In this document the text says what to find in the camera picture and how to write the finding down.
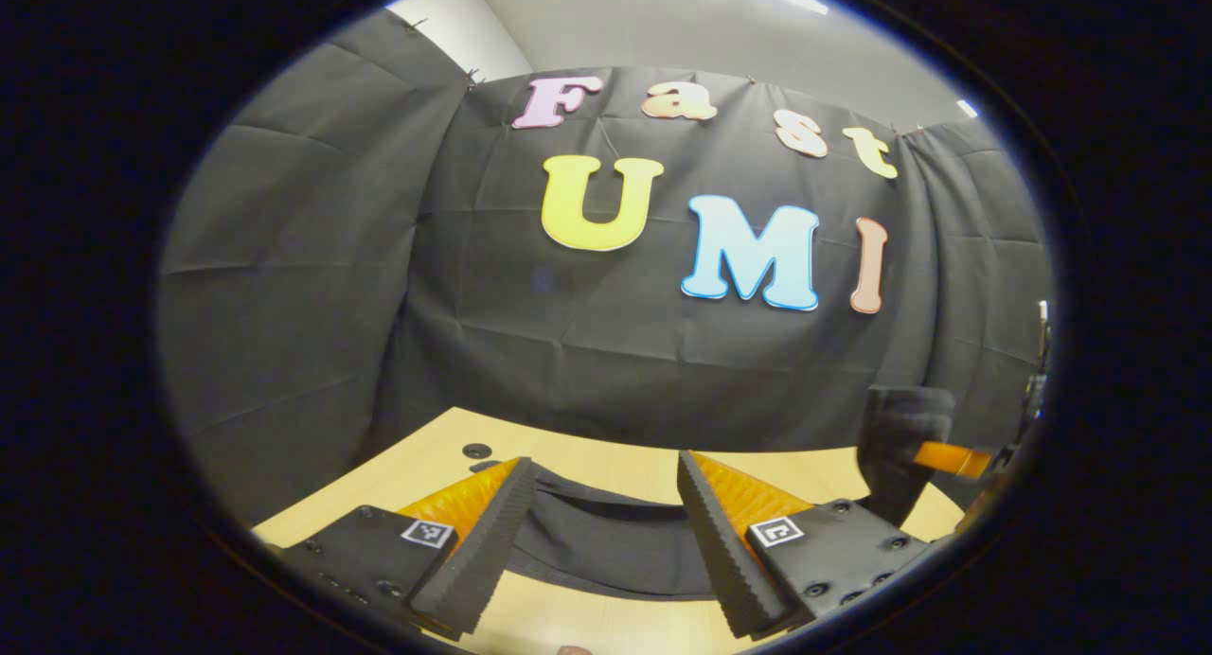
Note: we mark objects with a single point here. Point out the black backdrop cloth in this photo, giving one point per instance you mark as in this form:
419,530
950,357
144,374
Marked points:
615,352

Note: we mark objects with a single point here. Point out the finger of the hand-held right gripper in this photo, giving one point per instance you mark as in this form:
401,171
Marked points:
952,458

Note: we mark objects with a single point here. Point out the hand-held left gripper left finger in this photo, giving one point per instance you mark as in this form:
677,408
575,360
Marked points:
473,560

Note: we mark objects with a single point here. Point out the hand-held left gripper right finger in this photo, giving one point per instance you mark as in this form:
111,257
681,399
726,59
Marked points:
734,560

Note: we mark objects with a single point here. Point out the dark grey jeans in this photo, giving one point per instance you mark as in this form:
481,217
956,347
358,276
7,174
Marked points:
606,551

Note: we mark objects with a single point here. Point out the black round table grommet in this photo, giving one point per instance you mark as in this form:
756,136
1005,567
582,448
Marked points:
476,450

